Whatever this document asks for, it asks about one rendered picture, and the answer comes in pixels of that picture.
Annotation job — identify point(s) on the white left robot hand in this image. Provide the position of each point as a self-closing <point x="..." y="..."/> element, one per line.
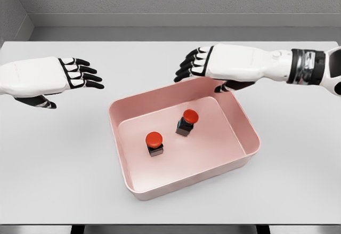
<point x="40" y="76"/>

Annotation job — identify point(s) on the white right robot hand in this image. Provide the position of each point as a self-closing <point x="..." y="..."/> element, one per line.
<point x="234" y="63"/>

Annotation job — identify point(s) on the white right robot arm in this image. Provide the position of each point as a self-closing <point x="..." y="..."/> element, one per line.
<point x="301" y="64"/>

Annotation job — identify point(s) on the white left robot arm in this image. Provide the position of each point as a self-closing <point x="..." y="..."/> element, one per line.
<point x="3" y="80"/>

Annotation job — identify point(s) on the pink rectangular basket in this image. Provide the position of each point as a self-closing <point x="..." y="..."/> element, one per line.
<point x="186" y="170"/>

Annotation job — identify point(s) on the red button industrial switch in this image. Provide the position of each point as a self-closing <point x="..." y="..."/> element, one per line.
<point x="154" y="139"/>
<point x="190" y="116"/>

